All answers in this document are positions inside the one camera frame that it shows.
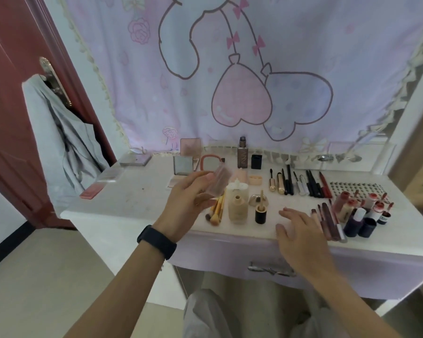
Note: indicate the person's left hand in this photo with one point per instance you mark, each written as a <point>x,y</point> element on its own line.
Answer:
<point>183,211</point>

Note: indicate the large grey square palette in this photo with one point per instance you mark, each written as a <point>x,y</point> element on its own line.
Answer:
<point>135,160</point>

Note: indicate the wooden bed frame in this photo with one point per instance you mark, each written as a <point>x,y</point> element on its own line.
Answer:
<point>416,154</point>

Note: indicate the clear dome bottle cap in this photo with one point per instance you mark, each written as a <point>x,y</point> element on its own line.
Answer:
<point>255,199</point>

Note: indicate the pink cartoon cloth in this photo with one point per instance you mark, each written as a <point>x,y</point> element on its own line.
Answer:
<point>144,84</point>

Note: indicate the person's right forearm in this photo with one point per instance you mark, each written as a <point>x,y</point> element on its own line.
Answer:
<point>352,306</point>

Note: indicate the white hanging garment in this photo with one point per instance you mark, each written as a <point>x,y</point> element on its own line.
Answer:
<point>53,154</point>

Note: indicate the person's right hand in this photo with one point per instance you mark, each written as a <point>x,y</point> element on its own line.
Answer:
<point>306,249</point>

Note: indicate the pink rounded compact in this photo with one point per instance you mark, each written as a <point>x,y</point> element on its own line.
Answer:
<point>211,160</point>

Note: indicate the navy cosmetic tube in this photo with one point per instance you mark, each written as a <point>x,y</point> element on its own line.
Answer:
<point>352,227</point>

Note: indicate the long black makeup pencil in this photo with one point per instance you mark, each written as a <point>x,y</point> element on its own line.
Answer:
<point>289,183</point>

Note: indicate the white dressing table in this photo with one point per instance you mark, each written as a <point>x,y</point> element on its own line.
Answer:
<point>134,204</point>

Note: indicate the dark square foundation bottle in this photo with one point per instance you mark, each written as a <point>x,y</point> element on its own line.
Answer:
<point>243,160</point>

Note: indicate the red applicator wand silver cap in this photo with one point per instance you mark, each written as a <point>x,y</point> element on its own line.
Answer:
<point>342,235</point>

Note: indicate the foundation bottle black cap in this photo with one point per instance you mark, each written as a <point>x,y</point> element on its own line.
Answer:
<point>238,212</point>

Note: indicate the brown blush palette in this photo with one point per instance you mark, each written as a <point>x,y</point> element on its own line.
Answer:
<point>190,148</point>

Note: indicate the short black makeup pencil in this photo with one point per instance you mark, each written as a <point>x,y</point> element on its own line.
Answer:
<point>311,186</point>

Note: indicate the small pale tube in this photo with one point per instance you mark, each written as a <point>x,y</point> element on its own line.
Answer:
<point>377,211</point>

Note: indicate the black smartwatch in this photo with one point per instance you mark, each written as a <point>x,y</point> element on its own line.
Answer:
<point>157,242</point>

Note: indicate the small grey square palette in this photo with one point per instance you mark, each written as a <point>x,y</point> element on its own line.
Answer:
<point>182,166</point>

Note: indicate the silver square palette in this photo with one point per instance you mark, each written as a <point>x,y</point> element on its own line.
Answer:
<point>220,181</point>

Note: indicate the pink blush compact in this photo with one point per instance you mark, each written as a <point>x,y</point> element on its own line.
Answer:
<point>91,191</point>

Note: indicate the silver oval metal fitting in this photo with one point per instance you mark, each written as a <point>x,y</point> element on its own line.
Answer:
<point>326,157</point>
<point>354,158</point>

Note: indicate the beige cap lip wand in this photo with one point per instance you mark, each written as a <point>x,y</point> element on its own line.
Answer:
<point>326,228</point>

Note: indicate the dark red wooden door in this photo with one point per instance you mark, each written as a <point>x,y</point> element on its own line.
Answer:
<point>7,102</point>

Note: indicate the beige tube black cap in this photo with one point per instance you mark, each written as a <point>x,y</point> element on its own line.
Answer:
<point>345,212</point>

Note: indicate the purple drawer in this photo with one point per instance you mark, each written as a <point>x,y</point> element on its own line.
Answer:
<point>215,256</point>

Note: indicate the black square bottle cap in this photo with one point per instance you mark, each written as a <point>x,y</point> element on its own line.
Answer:
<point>256,162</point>

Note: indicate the pink concealer tube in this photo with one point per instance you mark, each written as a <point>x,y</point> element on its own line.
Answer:
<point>320,223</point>

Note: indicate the gold cap mascara wand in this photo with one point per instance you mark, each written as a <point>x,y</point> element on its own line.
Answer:
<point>272,186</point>

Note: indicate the person's left forearm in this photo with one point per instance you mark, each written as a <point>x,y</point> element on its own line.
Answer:
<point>120,295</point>

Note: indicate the black cap beige wand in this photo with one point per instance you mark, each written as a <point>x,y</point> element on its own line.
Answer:
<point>261,216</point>

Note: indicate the false eyelash tray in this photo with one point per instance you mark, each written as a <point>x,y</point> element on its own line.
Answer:
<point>359,189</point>

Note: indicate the small orange sponge holder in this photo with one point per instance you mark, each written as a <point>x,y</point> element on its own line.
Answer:
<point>255,180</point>

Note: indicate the red makeup pencil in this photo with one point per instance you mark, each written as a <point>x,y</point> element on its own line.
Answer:
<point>325,184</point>

